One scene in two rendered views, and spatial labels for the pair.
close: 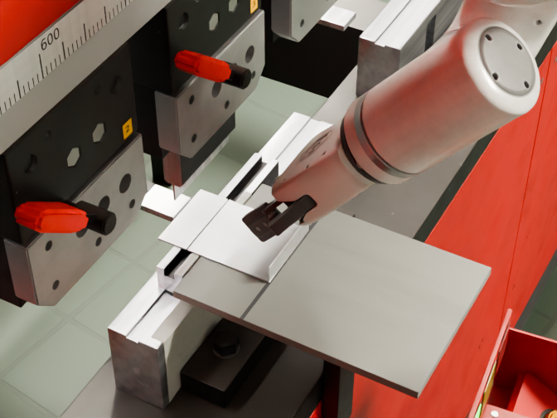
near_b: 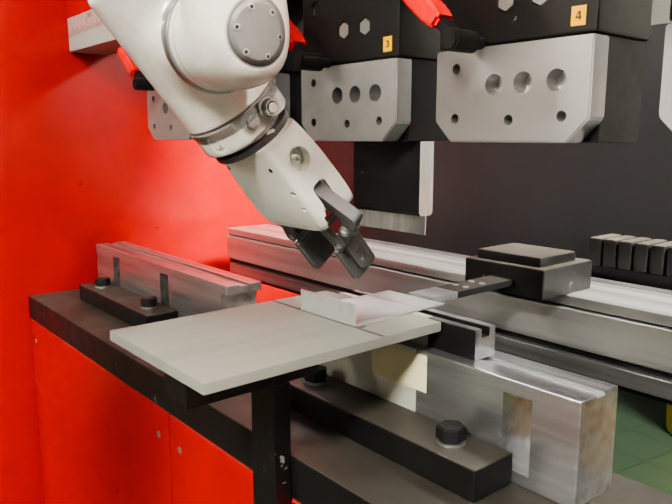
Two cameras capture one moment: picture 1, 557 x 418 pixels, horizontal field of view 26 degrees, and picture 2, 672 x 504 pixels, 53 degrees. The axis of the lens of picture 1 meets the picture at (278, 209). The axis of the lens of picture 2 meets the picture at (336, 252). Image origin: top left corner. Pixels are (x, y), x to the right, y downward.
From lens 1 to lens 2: 144 cm
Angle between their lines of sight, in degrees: 99
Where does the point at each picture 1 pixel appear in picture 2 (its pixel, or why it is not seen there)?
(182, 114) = (305, 89)
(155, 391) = not seen: hidden behind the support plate
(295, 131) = (571, 380)
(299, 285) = (285, 316)
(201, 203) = (423, 302)
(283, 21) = (441, 105)
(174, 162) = (358, 182)
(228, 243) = (362, 303)
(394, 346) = (169, 331)
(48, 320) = not seen: outside the picture
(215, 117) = (335, 124)
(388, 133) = not seen: hidden behind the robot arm
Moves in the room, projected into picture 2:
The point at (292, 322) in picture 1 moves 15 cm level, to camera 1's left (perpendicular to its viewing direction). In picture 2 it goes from (247, 310) to (305, 281)
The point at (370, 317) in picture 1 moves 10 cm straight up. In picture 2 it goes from (214, 329) to (211, 224)
